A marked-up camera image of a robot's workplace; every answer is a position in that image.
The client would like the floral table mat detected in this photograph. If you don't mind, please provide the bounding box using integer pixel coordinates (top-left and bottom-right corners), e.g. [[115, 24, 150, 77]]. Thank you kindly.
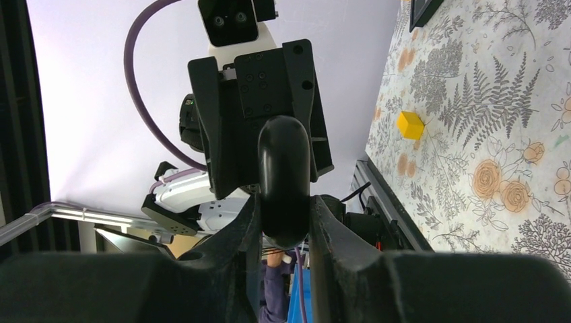
[[366, 1, 570, 277]]

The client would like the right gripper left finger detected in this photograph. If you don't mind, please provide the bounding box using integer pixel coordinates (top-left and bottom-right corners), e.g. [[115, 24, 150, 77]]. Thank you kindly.
[[1, 196, 261, 322]]

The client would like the person in background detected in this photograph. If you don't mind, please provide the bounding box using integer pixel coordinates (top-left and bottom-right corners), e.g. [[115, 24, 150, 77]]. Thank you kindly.
[[258, 251, 296, 322]]

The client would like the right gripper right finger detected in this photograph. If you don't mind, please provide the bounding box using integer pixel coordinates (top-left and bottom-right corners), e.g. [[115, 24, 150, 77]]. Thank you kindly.
[[310, 196, 570, 322]]

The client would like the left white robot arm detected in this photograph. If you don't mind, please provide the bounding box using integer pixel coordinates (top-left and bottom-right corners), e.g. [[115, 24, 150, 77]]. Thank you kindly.
[[142, 39, 333, 236]]

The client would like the yellow block near arm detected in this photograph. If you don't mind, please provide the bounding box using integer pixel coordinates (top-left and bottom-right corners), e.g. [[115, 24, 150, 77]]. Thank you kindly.
[[396, 111, 424, 140]]

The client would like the blue bin background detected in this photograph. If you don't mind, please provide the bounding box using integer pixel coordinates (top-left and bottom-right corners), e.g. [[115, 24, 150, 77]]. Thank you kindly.
[[287, 266, 313, 323]]

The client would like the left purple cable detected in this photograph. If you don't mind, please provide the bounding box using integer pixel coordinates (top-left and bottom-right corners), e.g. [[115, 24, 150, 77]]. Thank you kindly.
[[123, 0, 211, 172]]

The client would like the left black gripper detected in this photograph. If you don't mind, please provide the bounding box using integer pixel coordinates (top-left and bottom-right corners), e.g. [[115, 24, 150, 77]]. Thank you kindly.
[[187, 39, 334, 199]]

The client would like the black earbud charging case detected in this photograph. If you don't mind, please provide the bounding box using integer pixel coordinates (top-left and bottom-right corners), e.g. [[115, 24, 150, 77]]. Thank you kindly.
[[258, 116, 310, 250]]

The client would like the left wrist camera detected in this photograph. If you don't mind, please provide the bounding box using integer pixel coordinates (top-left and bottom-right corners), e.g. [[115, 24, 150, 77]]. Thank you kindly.
[[197, 0, 278, 70]]

